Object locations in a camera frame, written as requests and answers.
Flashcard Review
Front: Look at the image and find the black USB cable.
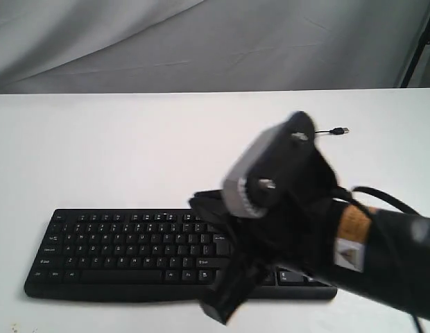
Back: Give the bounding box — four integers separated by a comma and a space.
313, 126, 351, 138

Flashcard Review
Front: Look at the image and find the grey backdrop cloth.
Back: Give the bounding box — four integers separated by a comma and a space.
0, 1, 430, 94

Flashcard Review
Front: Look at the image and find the black tripod stand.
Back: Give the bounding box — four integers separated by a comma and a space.
399, 15, 430, 88

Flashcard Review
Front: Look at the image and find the black acer keyboard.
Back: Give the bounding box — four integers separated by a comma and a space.
24, 208, 338, 303

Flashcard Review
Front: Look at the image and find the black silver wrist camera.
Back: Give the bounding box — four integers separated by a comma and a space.
221, 111, 315, 219

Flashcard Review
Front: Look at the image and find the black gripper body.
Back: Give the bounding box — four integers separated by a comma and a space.
189, 147, 350, 278

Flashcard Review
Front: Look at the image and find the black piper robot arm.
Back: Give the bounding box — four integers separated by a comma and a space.
189, 149, 430, 324

